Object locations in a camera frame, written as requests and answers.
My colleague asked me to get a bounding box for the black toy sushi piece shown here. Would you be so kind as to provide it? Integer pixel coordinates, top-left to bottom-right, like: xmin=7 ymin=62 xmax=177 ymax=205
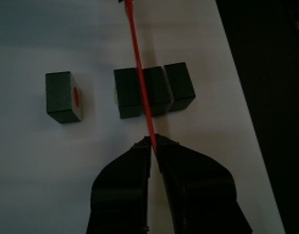
xmin=112 ymin=67 xmax=144 ymax=120
xmin=140 ymin=65 xmax=173 ymax=118

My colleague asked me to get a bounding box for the red plastic toy knife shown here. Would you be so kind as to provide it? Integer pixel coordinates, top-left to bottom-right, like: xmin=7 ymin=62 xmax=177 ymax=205
xmin=121 ymin=0 xmax=158 ymax=154

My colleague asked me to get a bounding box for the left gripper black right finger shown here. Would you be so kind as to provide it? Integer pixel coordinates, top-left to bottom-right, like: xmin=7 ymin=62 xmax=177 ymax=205
xmin=153 ymin=133 xmax=255 ymax=234

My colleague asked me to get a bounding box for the sushi piece orange centre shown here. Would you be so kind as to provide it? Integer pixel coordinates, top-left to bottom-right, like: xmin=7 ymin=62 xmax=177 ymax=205
xmin=44 ymin=70 xmax=84 ymax=125

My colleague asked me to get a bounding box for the white cutting board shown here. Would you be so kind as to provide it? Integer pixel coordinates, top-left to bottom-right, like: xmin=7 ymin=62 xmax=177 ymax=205
xmin=0 ymin=0 xmax=288 ymax=234

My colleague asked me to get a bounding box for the sushi piece green centre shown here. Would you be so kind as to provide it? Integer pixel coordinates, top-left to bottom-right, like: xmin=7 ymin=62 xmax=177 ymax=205
xmin=162 ymin=61 xmax=196 ymax=113

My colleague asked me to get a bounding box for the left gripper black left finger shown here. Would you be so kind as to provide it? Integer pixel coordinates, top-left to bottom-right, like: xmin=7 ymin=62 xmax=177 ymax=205
xmin=84 ymin=135 xmax=152 ymax=234

